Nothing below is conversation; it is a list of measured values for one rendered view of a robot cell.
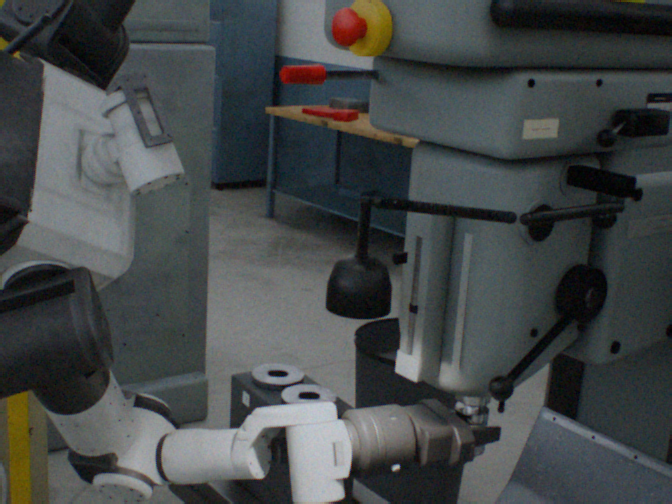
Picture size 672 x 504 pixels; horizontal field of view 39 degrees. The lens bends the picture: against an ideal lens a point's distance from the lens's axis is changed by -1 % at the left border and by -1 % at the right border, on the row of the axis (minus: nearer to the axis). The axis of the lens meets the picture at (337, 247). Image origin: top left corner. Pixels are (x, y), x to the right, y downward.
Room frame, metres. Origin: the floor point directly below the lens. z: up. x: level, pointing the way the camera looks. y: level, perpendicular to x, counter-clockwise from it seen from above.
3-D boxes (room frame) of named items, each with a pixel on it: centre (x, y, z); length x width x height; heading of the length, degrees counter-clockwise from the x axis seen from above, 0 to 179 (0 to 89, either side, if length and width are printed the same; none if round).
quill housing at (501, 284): (1.18, -0.20, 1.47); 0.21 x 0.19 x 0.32; 40
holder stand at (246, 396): (1.47, 0.06, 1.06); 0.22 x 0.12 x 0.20; 34
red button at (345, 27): (1.02, 0.00, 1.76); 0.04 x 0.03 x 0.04; 40
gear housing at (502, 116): (1.20, -0.23, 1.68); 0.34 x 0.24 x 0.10; 130
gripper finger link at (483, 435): (1.15, -0.21, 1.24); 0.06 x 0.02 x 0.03; 116
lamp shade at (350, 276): (1.00, -0.03, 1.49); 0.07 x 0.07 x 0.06
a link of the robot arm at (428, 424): (1.14, -0.11, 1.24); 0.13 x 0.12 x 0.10; 26
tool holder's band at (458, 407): (1.18, -0.19, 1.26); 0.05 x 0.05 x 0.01
